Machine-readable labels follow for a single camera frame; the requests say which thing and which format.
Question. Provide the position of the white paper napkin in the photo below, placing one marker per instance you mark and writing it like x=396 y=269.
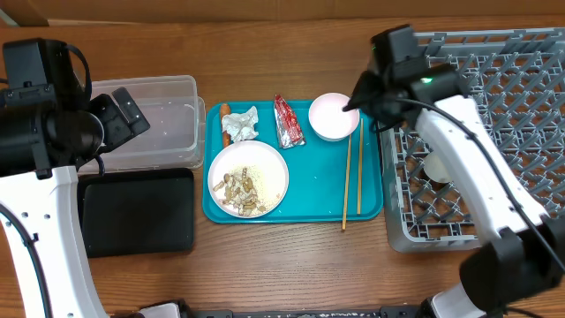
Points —
x=241 y=125

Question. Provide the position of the pink bowl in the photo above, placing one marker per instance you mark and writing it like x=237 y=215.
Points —
x=329 y=121

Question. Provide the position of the red foil snack wrapper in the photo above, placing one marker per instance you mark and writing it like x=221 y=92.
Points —
x=289 y=131

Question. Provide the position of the clear plastic bin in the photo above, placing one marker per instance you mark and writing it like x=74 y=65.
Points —
x=177 y=118

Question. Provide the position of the white plate with food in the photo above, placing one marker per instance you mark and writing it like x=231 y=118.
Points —
x=247 y=153

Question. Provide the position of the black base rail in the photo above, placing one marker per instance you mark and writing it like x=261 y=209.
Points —
x=179 y=309

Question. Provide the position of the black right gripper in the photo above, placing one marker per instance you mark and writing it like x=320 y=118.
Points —
x=361 y=102

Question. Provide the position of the orange carrot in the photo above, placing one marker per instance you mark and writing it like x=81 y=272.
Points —
x=224 y=111

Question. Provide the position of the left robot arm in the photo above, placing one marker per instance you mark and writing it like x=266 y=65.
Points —
x=51 y=125

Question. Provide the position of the peanut shells and rice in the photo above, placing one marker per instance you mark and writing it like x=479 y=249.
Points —
x=249 y=191

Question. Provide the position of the white paper cup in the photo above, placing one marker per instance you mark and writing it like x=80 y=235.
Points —
x=435 y=169

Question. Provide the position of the teal plastic tray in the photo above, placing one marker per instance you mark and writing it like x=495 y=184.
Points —
x=317 y=170

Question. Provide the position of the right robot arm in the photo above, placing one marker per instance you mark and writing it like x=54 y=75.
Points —
x=521 y=250

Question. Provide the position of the black tray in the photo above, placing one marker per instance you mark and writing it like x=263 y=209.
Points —
x=137 y=212

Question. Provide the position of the grey dishwasher rack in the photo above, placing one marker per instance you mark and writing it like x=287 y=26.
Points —
x=517 y=80

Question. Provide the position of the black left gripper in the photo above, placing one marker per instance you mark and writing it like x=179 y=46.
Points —
x=121 y=129

